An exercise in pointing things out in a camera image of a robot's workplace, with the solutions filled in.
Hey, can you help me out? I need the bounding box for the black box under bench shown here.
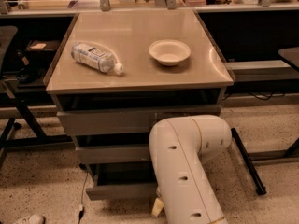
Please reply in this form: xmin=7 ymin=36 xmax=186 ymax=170
xmin=25 ymin=40 xmax=60 ymax=62

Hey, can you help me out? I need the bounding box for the grey drawer cabinet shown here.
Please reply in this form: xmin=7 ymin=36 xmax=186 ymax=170
xmin=42 ymin=8 xmax=235 ymax=201

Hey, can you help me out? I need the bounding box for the grey middle drawer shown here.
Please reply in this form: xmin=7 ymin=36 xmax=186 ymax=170
xmin=76 ymin=144 xmax=150 ymax=164

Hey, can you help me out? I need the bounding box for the white shoe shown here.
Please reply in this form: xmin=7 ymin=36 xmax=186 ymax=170
xmin=13 ymin=214 xmax=45 ymax=224

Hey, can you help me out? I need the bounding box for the cable with plug on floor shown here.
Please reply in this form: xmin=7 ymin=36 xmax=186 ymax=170
xmin=78 ymin=171 xmax=90 ymax=224

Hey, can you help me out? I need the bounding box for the dark round table top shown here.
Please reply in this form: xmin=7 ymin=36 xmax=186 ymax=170
xmin=278 ymin=47 xmax=299 ymax=72

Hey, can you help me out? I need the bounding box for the grey top drawer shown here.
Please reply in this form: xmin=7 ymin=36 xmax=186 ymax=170
xmin=57 ymin=105 xmax=221 ymax=136

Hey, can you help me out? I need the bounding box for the clear plastic water bottle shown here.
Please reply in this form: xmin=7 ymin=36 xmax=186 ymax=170
xmin=71 ymin=42 xmax=124 ymax=76

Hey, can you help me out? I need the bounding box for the white paper bowl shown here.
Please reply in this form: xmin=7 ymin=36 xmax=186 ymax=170
xmin=149 ymin=39 xmax=191 ymax=66

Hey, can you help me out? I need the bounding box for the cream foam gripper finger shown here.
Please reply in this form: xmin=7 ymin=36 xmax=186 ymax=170
xmin=151 ymin=197 xmax=164 ymax=217

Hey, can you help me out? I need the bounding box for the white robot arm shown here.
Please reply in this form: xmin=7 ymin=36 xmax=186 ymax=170
xmin=149 ymin=115 xmax=232 ymax=224

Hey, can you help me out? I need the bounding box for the black table frame left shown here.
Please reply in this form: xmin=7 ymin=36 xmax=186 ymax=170
xmin=0 ymin=78 xmax=72 ymax=164

